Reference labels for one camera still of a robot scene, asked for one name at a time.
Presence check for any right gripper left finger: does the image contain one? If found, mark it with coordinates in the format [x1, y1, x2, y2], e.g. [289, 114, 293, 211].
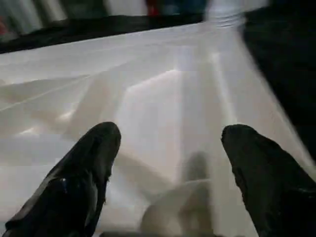
[4, 121, 122, 237]

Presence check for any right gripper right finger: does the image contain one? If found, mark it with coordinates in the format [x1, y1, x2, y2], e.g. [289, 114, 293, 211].
[220, 123, 316, 237]

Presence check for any white plastic table top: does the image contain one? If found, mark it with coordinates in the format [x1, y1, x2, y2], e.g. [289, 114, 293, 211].
[0, 21, 316, 237]

